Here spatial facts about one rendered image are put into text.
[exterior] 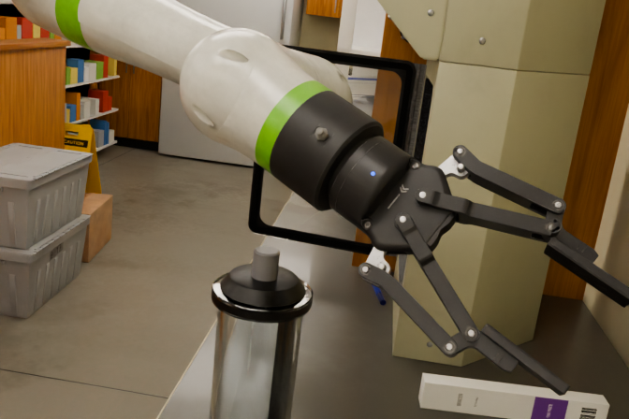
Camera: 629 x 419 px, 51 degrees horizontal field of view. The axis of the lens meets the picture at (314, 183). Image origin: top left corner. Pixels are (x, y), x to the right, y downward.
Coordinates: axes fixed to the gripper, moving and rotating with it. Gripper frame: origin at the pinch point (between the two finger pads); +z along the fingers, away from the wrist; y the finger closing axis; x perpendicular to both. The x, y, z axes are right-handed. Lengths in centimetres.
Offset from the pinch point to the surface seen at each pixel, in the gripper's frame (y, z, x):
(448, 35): -29, -34, -31
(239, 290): 15.0, -26.0, -11.1
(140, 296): 70, -157, -247
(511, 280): -11, -9, -58
